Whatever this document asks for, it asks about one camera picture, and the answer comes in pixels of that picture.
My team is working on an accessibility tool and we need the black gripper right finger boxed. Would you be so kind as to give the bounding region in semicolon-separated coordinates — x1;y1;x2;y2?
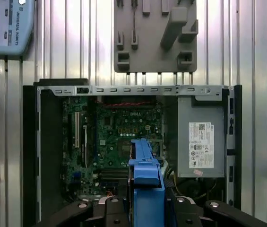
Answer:
166;195;267;227

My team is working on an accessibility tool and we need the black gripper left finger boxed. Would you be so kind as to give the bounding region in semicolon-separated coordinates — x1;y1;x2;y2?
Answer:
33;197;130;227

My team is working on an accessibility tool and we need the hard disk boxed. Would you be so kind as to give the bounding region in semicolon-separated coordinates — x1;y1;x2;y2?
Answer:
123;139;173;227

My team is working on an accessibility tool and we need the black RAM slot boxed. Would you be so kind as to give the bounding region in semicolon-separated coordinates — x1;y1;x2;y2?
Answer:
100;168;129;175

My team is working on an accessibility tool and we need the CPU socket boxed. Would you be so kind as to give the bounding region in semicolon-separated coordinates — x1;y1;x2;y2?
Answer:
118;138;134;158

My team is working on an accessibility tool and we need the black PC case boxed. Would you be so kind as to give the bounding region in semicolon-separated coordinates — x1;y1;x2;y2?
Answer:
22;78;242;227

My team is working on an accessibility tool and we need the white expansion slot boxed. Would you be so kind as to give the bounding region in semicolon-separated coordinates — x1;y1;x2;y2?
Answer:
74;112;80;148

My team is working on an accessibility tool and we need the green motherboard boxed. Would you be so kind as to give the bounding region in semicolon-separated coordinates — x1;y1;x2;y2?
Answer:
61;96;167;198

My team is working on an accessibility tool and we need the grey power supply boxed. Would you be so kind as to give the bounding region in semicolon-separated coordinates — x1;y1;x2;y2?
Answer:
177;96;226;178

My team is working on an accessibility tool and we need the grey parts rack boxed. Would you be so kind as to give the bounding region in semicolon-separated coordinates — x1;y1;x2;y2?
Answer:
113;0;199;73

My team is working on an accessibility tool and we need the pale blue teach pendant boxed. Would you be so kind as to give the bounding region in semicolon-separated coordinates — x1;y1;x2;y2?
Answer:
0;0;35;56

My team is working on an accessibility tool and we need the RAM stick on rack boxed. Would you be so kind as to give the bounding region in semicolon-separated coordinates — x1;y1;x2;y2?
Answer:
132;0;138;38

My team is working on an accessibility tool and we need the red black twisted wire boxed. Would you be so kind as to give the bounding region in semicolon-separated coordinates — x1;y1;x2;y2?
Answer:
97;98;158;106

